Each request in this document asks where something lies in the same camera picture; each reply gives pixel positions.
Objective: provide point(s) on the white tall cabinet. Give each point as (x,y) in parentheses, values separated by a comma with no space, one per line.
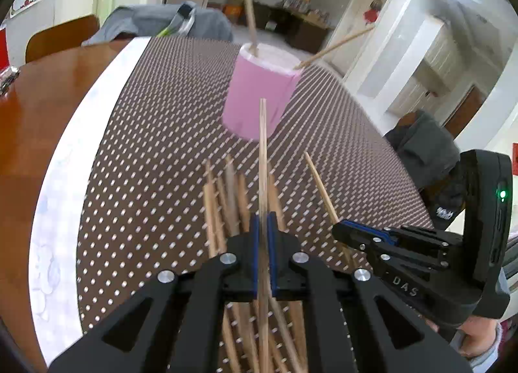
(412,53)

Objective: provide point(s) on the pile of wooden chopsticks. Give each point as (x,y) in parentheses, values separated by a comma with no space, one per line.
(232,203)

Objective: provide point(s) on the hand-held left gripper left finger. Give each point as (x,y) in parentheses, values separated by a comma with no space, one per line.
(254,253)

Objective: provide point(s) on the wooden chopstick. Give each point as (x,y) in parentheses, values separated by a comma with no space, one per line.
(249,12)
(336,47)
(263,154)
(319,182)

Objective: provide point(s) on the brown door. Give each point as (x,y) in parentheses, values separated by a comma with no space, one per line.
(465,114)

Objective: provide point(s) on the brown wooden chair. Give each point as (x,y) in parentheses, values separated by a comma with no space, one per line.
(404,120)
(56,39)

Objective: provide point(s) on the clear plastic bottle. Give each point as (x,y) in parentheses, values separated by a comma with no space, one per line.
(182,21)

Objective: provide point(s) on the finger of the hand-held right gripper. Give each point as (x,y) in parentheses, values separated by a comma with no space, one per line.
(404,256)
(364,231)

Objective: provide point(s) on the red wall poster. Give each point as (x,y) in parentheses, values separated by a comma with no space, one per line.
(2,47)

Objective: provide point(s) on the dark low cabinet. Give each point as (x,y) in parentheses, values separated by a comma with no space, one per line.
(299,33)

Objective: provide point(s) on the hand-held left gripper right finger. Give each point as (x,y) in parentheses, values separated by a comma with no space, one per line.
(272,253)

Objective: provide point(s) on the orange cardboard box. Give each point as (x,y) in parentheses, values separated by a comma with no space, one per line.
(234,8)

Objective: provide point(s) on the white printed table cover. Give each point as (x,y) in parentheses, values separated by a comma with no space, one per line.
(60,195)

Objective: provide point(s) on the red door decoration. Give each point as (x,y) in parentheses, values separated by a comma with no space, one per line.
(371,10)

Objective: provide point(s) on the pink cup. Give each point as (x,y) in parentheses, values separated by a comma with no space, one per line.
(259,93)

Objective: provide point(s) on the red wall hanging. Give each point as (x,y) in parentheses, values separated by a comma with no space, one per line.
(514,158)

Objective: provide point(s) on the row of bottles and boxes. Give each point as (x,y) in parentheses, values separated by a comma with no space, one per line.
(303,4)

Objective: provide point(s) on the brown woven placemat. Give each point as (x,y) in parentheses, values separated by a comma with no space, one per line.
(162,134)

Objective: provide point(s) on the white door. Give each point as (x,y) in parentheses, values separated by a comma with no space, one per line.
(352,41)

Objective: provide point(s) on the shiny plastic package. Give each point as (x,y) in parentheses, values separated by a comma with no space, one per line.
(8,79)

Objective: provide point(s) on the dark grey jacket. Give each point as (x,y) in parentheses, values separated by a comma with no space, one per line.
(429,154)

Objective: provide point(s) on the person's right hand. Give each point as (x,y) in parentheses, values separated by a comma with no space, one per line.
(479,336)

